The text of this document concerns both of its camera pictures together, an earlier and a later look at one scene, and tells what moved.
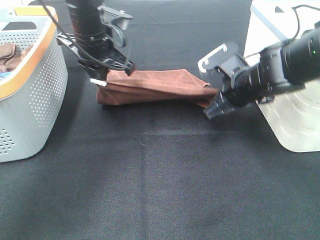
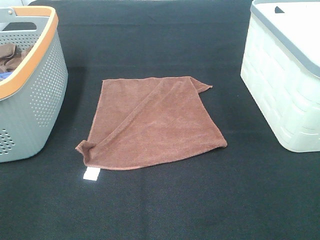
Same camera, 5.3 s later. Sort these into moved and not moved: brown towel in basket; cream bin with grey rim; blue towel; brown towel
Moved: brown towel
Not moved: brown towel in basket; cream bin with grey rim; blue towel
